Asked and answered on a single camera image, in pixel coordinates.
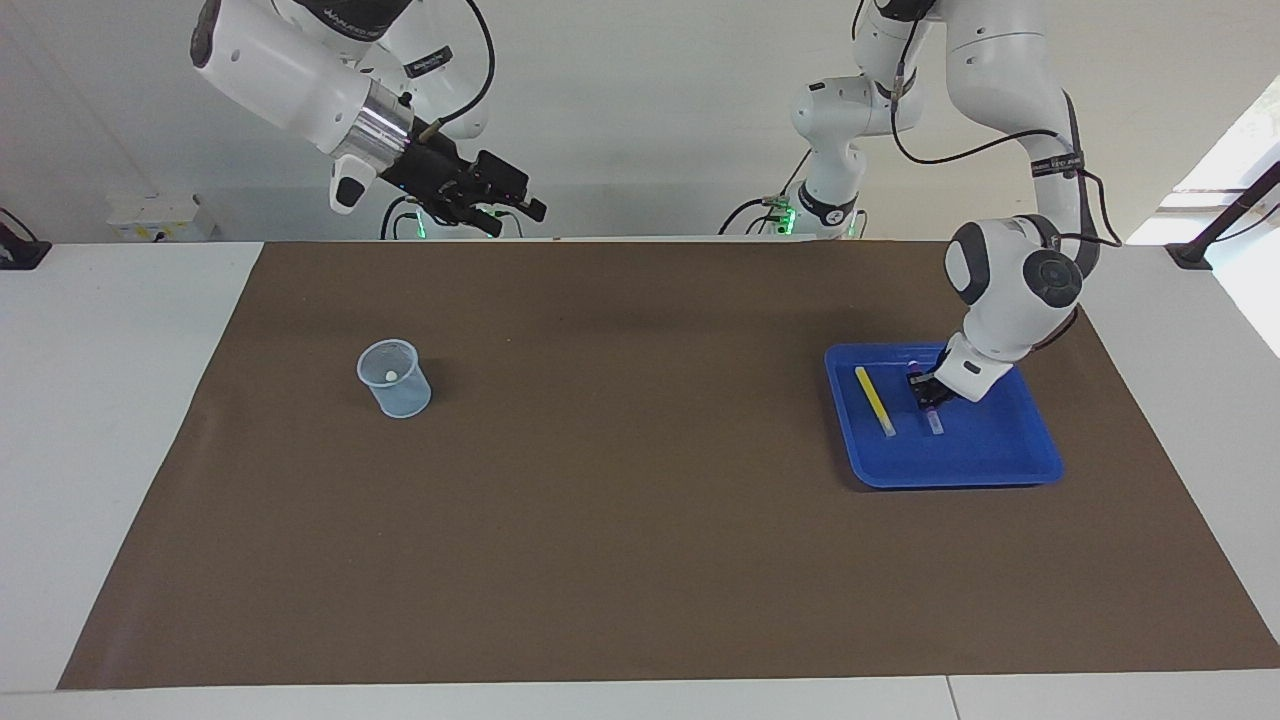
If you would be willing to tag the purple marker pen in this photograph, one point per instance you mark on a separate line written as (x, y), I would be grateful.
(935, 422)

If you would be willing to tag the yellow marker pen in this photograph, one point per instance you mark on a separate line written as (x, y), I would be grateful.
(874, 400)

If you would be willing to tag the translucent mesh pen cup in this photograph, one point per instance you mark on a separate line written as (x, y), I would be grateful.
(400, 398)

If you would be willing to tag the black table clamp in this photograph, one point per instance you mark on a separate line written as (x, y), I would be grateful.
(20, 255)

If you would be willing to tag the brown table mat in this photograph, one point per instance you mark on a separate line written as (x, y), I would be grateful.
(640, 550)

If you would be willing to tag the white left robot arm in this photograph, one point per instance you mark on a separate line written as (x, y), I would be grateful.
(1010, 290)

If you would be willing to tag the black clamp stand with pole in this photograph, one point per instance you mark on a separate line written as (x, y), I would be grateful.
(1190, 256)

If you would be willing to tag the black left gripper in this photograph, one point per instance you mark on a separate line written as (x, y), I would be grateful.
(933, 385)

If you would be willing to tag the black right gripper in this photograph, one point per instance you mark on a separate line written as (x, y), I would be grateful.
(435, 175)

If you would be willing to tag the blue plastic tray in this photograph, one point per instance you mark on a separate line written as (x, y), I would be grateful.
(960, 455)

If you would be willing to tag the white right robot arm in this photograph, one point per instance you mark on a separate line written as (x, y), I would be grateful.
(290, 80)

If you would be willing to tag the white power box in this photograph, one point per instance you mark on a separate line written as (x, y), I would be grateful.
(160, 220)

